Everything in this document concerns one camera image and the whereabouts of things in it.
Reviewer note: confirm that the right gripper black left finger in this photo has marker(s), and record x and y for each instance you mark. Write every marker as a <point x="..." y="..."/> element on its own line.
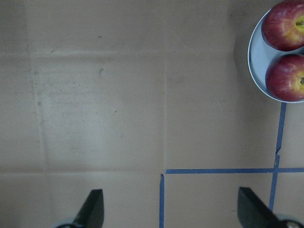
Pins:
<point x="91" y="214"/>

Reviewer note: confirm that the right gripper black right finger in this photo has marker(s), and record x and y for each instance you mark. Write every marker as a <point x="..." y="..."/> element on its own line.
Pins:
<point x="253" y="213"/>

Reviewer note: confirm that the red apple on plate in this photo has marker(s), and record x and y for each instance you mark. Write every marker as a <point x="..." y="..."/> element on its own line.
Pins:
<point x="285" y="78"/>
<point x="283" y="26"/>

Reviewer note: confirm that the light blue plate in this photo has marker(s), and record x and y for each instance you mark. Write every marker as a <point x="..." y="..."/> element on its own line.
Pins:
<point x="260" y="55"/>

